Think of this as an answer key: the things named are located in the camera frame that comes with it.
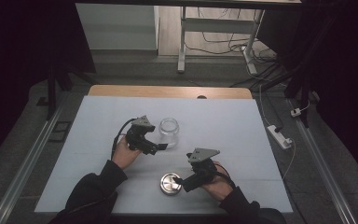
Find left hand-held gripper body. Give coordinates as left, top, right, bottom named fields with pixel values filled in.
left=125, top=115, right=161, bottom=156

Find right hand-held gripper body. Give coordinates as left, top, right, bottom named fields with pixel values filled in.
left=182, top=147, right=222, bottom=193

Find silver metal jar lid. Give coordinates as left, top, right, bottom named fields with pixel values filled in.
left=158, top=172, right=184, bottom=197

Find clear glass jar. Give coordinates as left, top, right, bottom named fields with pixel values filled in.
left=158, top=117, right=181, bottom=149

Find person's left hand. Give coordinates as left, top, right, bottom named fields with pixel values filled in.
left=111, top=134, right=145, bottom=171

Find person's right hand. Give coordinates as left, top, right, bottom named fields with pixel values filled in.
left=200, top=161, right=235, bottom=203

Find wooden table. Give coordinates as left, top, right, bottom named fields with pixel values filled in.
left=87, top=84, right=254, bottom=101

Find white foam board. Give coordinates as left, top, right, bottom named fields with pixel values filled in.
left=34, top=95, right=295, bottom=217

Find white power strip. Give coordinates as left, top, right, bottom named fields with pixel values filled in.
left=267, top=124, right=294, bottom=150

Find black stand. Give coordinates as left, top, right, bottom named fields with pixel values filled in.
left=36, top=66, right=74, bottom=121

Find dark curtain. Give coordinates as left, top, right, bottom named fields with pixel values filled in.
left=257, top=0, right=358, bottom=189
left=0, top=0, right=97, bottom=172

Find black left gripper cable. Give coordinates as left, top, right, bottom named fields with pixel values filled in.
left=110, top=117, right=138, bottom=161

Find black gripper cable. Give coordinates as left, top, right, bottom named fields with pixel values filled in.
left=213, top=162, right=237, bottom=190
left=110, top=117, right=138, bottom=161

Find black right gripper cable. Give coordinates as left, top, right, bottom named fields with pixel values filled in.
left=213, top=162, right=237, bottom=190

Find black floor bracket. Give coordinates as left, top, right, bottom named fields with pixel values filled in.
left=48, top=120, right=73, bottom=144

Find thin white cable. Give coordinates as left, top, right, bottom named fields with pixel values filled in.
left=258, top=83, right=296, bottom=180

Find black floor cables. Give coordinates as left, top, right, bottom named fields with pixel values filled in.
left=185, top=7, right=288, bottom=90

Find metal floor rail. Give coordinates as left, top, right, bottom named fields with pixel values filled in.
left=287, top=98, right=358, bottom=224
left=0, top=101, right=68, bottom=224

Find white desk frame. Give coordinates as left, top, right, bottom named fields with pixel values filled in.
left=176, top=6, right=266, bottom=76

